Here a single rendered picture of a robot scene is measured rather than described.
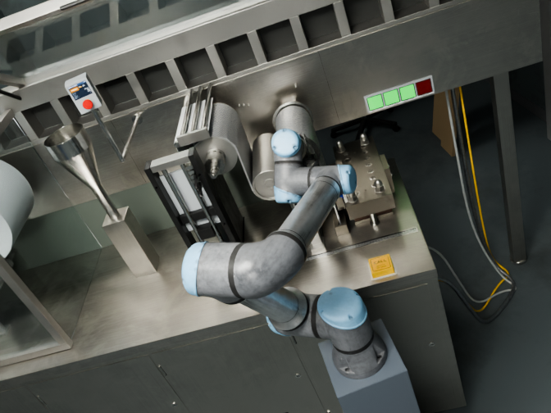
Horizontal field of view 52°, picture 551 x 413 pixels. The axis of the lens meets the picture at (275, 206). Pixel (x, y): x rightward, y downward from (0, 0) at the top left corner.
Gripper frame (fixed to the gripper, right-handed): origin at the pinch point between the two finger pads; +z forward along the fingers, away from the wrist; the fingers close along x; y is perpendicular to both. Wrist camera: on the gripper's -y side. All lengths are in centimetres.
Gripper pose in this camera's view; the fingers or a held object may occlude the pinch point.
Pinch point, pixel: (304, 164)
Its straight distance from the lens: 180.5
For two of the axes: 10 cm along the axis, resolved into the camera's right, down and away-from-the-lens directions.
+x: -9.5, 2.7, 1.6
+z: 1.8, 0.4, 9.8
